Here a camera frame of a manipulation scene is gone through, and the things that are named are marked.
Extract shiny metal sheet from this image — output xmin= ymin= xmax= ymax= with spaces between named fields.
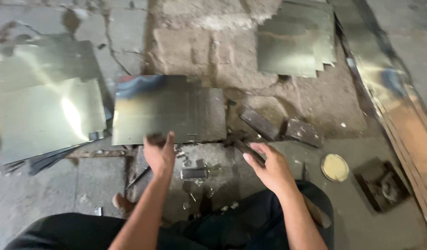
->
xmin=111 ymin=74 xmax=200 ymax=146

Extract small grey metal bar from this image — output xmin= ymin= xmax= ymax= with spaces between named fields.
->
xmin=180 ymin=168 xmax=209 ymax=180

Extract person's left hand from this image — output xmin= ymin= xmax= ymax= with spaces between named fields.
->
xmin=143 ymin=131 xmax=176 ymax=178

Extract dark steel anvil block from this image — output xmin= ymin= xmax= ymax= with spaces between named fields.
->
xmin=186 ymin=88 xmax=228 ymax=144

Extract rusty flat iron bar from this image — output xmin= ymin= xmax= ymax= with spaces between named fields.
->
xmin=65 ymin=149 xmax=138 ymax=159

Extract thin dark metal rod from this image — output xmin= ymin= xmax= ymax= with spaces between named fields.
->
xmin=125 ymin=166 xmax=152 ymax=190

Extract long shiny metal strip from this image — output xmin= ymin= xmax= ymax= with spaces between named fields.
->
xmin=331 ymin=0 xmax=427 ymax=241

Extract person's black trousers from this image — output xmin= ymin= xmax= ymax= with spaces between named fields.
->
xmin=3 ymin=180 xmax=335 ymax=250

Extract dark square metal tray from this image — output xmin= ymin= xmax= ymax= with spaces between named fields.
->
xmin=353 ymin=157 xmax=411 ymax=213

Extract person's right hand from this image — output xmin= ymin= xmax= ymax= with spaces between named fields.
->
xmin=243 ymin=142 xmax=298 ymax=196

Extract person's foot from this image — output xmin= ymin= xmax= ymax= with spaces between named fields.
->
xmin=112 ymin=193 xmax=136 ymax=219

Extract stack of large metal sheets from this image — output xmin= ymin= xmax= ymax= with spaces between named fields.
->
xmin=0 ymin=39 xmax=113 ymax=176

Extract short dark metal block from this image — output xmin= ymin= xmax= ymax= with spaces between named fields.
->
xmin=285 ymin=118 xmax=324 ymax=149

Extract round yellow lid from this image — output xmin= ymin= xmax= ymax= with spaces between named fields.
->
xmin=321 ymin=153 xmax=350 ymax=183

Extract heap of small metal offcuts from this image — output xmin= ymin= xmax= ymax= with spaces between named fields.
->
xmin=175 ymin=149 xmax=240 ymax=214

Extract wooden-handled hammer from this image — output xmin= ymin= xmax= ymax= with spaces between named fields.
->
xmin=224 ymin=131 xmax=333 ymax=229

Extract stack of dull metal sheets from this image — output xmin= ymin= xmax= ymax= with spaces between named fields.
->
xmin=256 ymin=0 xmax=337 ymax=79

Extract long dark metal block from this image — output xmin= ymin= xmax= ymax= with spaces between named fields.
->
xmin=238 ymin=105 xmax=281 ymax=141

